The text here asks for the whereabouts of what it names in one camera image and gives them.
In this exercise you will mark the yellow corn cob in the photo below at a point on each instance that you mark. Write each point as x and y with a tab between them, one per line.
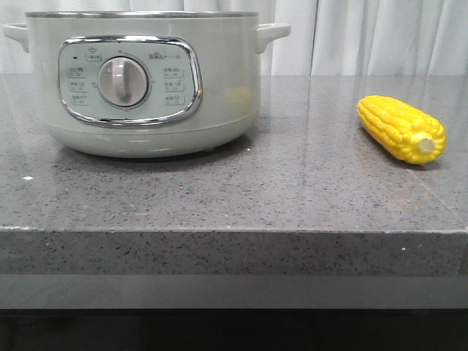
406	132

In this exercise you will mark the pale green electric cooking pot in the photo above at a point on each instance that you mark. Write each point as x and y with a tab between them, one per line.
146	84

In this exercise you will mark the white curtain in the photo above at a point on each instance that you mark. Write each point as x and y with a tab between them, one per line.
327	37

